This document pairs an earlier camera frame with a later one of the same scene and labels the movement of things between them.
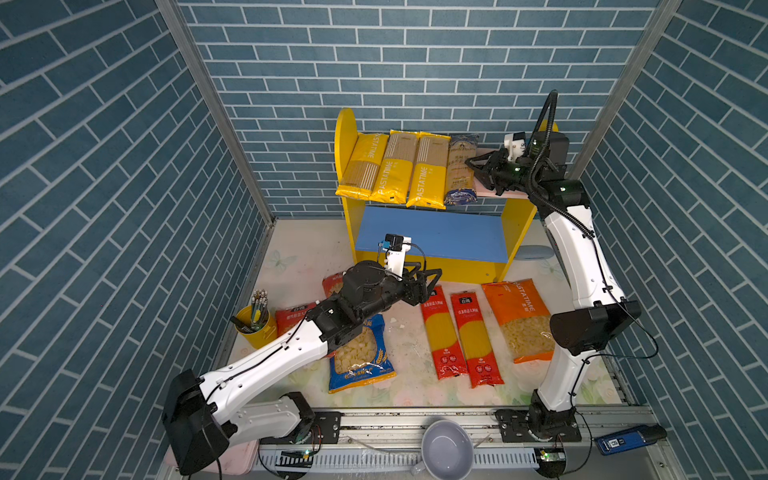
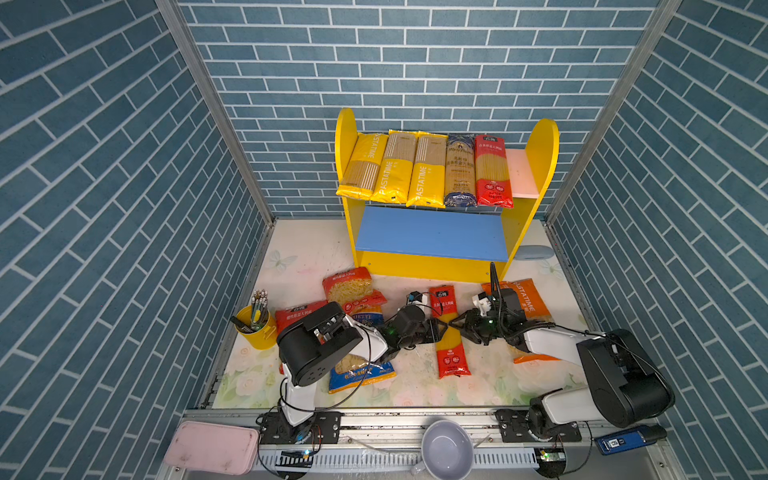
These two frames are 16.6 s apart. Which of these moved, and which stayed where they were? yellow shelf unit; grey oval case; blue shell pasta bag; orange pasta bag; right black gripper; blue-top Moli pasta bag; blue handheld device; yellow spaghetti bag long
Moved: right black gripper
Stayed: blue-top Moli pasta bag; blue handheld device; orange pasta bag; grey oval case; yellow spaghetti bag long; yellow shelf unit; blue shell pasta bag
